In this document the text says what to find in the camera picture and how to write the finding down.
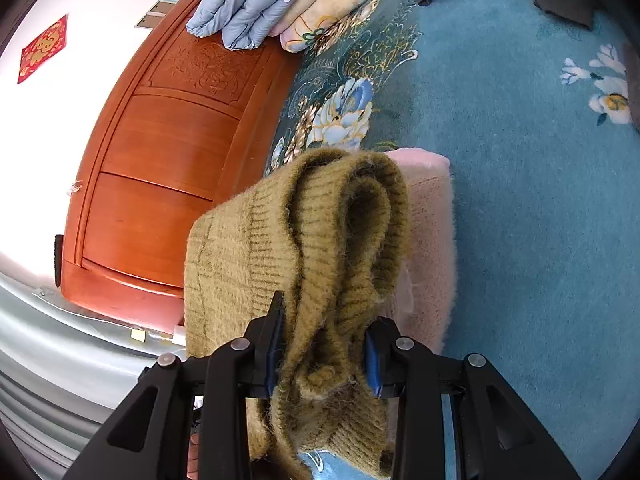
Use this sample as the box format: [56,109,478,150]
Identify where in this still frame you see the person's left hand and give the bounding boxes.
[186,434,200,480]

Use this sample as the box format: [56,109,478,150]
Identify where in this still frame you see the cream floral folded quilt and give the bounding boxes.
[269,0,367,53]

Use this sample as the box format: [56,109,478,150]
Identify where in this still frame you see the red wall decoration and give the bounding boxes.
[17,14,68,84]

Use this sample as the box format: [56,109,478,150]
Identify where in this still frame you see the blue floral bed sheet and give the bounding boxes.
[267,0,639,479]

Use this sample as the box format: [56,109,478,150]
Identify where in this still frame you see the mustard yellow knit sweater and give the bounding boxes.
[183,148,409,479]

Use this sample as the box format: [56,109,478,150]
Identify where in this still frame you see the pink white folded garment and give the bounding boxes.
[380,148,457,354]

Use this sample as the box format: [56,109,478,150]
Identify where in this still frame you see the orange wooden headboard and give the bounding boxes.
[55,0,300,333]

